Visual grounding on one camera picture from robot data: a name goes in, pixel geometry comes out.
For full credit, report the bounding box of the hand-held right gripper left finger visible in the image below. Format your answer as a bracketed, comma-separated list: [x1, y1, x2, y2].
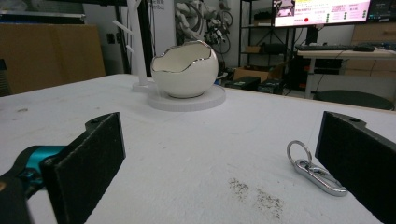
[41, 111, 127, 224]

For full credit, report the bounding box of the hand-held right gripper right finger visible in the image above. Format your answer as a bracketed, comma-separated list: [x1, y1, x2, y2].
[315, 110, 396, 224]

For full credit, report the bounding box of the silver carabiner keychain with ring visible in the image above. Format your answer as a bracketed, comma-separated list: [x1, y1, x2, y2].
[286, 139, 349, 198]

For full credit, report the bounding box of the black round stool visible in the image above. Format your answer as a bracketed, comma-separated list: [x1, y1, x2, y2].
[312, 90, 396, 111]

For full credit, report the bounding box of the white desk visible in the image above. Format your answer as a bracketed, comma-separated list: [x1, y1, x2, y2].
[295, 48, 396, 100]

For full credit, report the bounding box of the black box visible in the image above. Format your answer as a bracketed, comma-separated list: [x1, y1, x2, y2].
[224, 77, 262, 91]
[257, 78, 285, 95]

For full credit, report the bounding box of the black keyboard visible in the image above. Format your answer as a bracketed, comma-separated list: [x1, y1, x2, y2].
[295, 44, 376, 53]

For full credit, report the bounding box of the brown cardboard board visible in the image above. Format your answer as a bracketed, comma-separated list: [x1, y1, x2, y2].
[0, 23, 106, 96]

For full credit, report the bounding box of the white round base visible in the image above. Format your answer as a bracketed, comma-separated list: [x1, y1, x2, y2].
[147, 84, 227, 112]

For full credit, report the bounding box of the white peg stand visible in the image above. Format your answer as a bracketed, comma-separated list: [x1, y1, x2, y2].
[112, 0, 157, 93]

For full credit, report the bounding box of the white eggshell bowl silver rim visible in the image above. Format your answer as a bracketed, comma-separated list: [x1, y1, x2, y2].
[150, 39, 219, 99]

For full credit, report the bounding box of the brown cardboard box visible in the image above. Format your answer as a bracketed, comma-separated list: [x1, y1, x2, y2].
[233, 66, 270, 83]

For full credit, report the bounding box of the computer monitor with bright screen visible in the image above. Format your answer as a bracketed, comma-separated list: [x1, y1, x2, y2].
[271, 0, 372, 28]

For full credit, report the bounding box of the black metal pole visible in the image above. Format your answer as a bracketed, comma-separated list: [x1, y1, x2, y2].
[138, 0, 156, 77]

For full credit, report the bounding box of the dark computer monitor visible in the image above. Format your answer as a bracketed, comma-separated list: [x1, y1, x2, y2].
[368, 0, 396, 22]

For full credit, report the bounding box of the black metal shelf rack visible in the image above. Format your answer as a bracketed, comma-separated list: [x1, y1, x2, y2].
[238, 0, 297, 68]

